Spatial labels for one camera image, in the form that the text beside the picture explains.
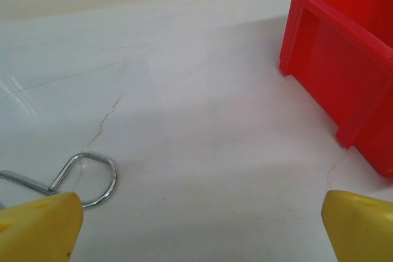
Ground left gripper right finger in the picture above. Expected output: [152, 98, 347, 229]
[321, 190, 393, 262]

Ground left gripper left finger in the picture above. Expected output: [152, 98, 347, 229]
[0, 191, 85, 262]

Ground red plastic bin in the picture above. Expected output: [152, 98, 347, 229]
[278, 0, 393, 178]

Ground metal wire tongs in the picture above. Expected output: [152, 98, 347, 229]
[0, 151, 119, 210]

